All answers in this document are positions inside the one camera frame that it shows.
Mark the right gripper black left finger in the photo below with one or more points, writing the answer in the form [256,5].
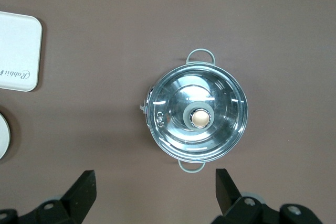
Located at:
[76,197]

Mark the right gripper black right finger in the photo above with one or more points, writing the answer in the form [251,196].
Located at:
[228,195]

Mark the white round ribbed plate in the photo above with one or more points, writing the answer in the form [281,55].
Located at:
[4,132]

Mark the white tray with rabbit print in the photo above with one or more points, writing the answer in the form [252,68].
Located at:
[18,51]

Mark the glass lid with copper knob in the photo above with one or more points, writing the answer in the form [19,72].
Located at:
[197,98]

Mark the brown table cover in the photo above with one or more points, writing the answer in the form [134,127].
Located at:
[105,24]

